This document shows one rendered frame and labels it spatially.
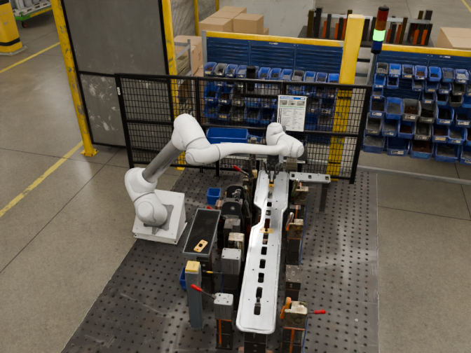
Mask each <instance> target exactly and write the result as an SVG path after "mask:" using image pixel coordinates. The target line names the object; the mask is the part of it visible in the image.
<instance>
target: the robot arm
mask: <svg viewBox="0 0 471 353"><path fill-rule="evenodd" d="M266 143H267V146H264V145H257V144H244V143H229V144H210V143H209V141H208V140H207V139H206V137H205V134H204V132H203V130H202V128H201V126H200V125H199V124H198V122H197V121H196V119H195V118H194V117H192V116H190V115H189V114H182V115H180V116H178V117H176V119H175V121H174V130H173V133H172V139H171V140H170V141H169V142H168V144H167V145H166V146H165V147H164V148H163V149H162V151H161V152H160V153H159V154H158V155H157V156H156V157H155V158H154V159H153V160H152V161H151V163H150V164H149V165H148V166H147V167H146V168H139V167H135V168H132V169H130V170H128V171H127V172H126V174H125V187H126V189H127V191H128V194H129V196H130V198H131V200H132V201H133V203H134V206H135V213H136V215H137V218H138V219H139V220H140V221H141V222H143V223H144V227H152V233H151V234H154V235H155V234H156V232H157V230H158V228H160V229H163V230H165V231H168V230H169V224H170V218H171V215H172V210H173V209H174V205H165V204H161V202H160V200H159V199H158V197H157V196H156V194H155V192H154V190H155V188H156V185H157V183H158V180H157V178H158V177H159V176H160V175H161V174H162V173H164V171H165V170H166V169H167V168H168V167H169V166H170V165H171V164H172V163H173V162H174V161H175V160H176V159H177V158H178V157H179V156H180V155H181V154H182V153H183V152H184V151H186V153H185V158H186V161H187V163H189V164H190V165H207V164H210V163H213V162H216V161H218V160H220V159H222V158H224V157H226V156H228V155H231V154H233V153H250V154H263V155H268V157H267V159H266V160H264V161H263V164H264V167H265V172H266V174H267V175H268V179H269V183H271V165H273V166H274V173H273V184H274V179H276V175H279V171H280V167H281V165H282V161H281V162H280V160H279V154H280V155H281V156H288V157H293V158H298V157H300V156H301V155H302V154H303V151H304V148H303V144H302V143H301V142H300V141H299V140H297V139H295V138H293V137H291V136H289V135H287V134H285V133H284V132H283V129H282V126H281V124H279V123H271V124H270V125H268V129H267V132H266ZM266 163H268V164H269V170H267V165H266ZM278 163H279V167H278V171H277V172H276V165H277V164H278Z"/></svg>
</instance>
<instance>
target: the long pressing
mask: <svg viewBox="0 0 471 353"><path fill-rule="evenodd" d="M274 180H275V183H274V187H268V183H269V179H268V175H267V174H266V172H265V170H260V171H259V173H258V177H257V185H256V190H255V194H254V206H255V207H257V208H258V209H260V210H261V220H260V223H259V224H257V225H255V226H254V227H252V228H251V231H250V238H249V244H248V248H247V256H246V261H245V269H244V274H243V282H242V287H241V292H240V300H239V305H238V313H237V318H236V323H235V325H236V328H237V329H238V330H239V331H242V332H248V333H260V334H266V335H268V334H272V333H273V332H274V331H275V323H276V312H277V301H278V281H279V270H280V250H281V239H282V220H283V213H284V211H285V210H286V209H287V207H288V194H289V174H288V173H287V172H279V175H276V179H274ZM269 191H272V193H273V198H271V199H269V198H268V192H269ZM276 201H277V202H276ZM267 202H271V203H272V205H271V207H267ZM266 210H270V211H271V215H270V216H267V215H266ZM265 219H270V224H269V228H270V229H273V233H268V244H267V245H265V244H262V242H263V235H264V233H260V232H259V229H260V228H264V224H265ZM272 245H273V246H272ZM262 247H267V251H266V255H265V256H264V255H261V248H262ZM261 259H264V260H266V263H265V268H264V269H262V268H259V265H260V260H261ZM252 269H254V270H252ZM259 273H264V282H263V283H258V276H259ZM258 287H259V288H262V289H263V290H262V297H261V298H260V304H261V309H260V315H255V314H254V305H255V303H258V302H256V300H257V298H256V293H257V288H258ZM248 299H249V300H248ZM267 301H268V302H267Z"/></svg>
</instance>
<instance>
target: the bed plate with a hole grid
mask: <svg viewBox="0 0 471 353"><path fill-rule="evenodd" d="M203 170H204V172H203V173H202V172H201V173H200V169H197V168H188V167H185V168H184V170H183V171H182V173H181V174H180V175H179V177H178V179H177V180H176V182H175V183H174V186H173V187H172V188H171V190H169V191H170V192H176V193H184V206H185V215H186V220H185V222H186V223H187V225H186V227H185V229H184V231H183V233H182V235H181V237H180V239H179V241H178V243H177V244H169V243H164V242H157V241H152V240H144V239H139V238H137V239H136V241H135V243H134V244H133V245H132V247H131V248H130V250H129V251H128V253H127V254H126V255H125V257H124V259H123V260H122V261H121V263H120V265H119V266H118V267H117V269H116V271H115V272H114V274H113V275H112V276H111V279H110V280H109V281H108V282H107V284H106V285H105V287H104V288H103V290H102V292H101V294H100V295H99V296H98V297H97V299H96V300H95V302H94V303H93V305H92V306H91V308H90V309H89V311H88V312H87V313H86V316H85V317H84V318H83V321H82V322H81V323H80V324H79V326H78V328H76V330H75V331H74V333H73V335H72V337H71V338H70V339H69V340H68V342H67V344H66V345H65V346H64V349H63V350H62V351H61V352H60V353H232V352H227V351H224V350H222V349H215V345H216V341H215V337H216V332H217V320H216V319H214V301H213V300H212V299H210V297H209V296H207V295H203V294H201V296H202V307H203V319H205V323H204V326H203V330H202V331H197V330H190V329H189V326H190V319H189V304H188V296H187V289H182V288H181V284H180V280H179V277H180V275H181V272H182V268H183V267H186V264H187V262H188V261H196V256H185V255H183V253H182V252H183V250H184V246H185V244H186V240H187V237H188V235H189V231H190V229H191V225H192V223H193V219H194V216H195V214H196V210H197V208H200V209H207V208H206V206H209V207H211V208H213V209H215V205H209V204H208V203H207V196H206V195H207V191H208V188H220V189H221V196H220V200H224V198H225V197H226V189H227V187H228V186H230V185H231V184H234V185H235V184H237V185H243V177H244V176H246V175H244V174H243V173H241V172H235V171H225V170H220V174H222V177H217V176H214V174H216V170H215V169H203ZM304 183H305V184H306V187H308V205H307V211H306V227H305V228H306V229H305V230H306V231H305V232H303V242H302V248H301V264H300V265H299V266H301V290H300V291H299V302H306V303H308V308H307V309H308V311H314V310H325V311H326V313H325V314H308V321H307V327H306V336H305V340H304V346H303V353H379V337H378V332H379V326H378V323H379V311H378V212H377V173H375V172H365V171H359V170H357V171H356V175H355V182H354V184H349V180H347V179H339V180H338V181H332V180H331V182H329V189H328V191H327V200H326V205H325V209H329V214H316V213H314V208H315V207H317V208H319V204H320V195H321V190H322V183H313V182H304ZM291 204H292V203H291V202H288V207H287V209H286V210H285V211H284V213H283V220H282V239H281V250H280V270H279V281H278V301H277V312H276V323H275V331H274V332H273V333H272V334H268V335H267V341H266V349H267V350H272V351H273V353H278V352H279V351H278V350H277V349H279V346H280V343H281V342H282V335H283V329H284V328H283V326H280V320H281V318H280V311H281V307H282V300H284V297H285V277H286V267H287V266H284V264H283V261H284V260H285V257H287V248H288V243H285V242H286V241H285V240H286V237H287V234H288V230H285V225H286V223H287V220H288V216H289V214H288V213H289V210H290V205H291ZM237 313H238V312H236V311H235V312H233V316H232V320H231V323H232V325H233V351H234V352H233V353H238V349H239V347H244V332H242V331H239V330H238V329H237V328H236V318H237Z"/></svg>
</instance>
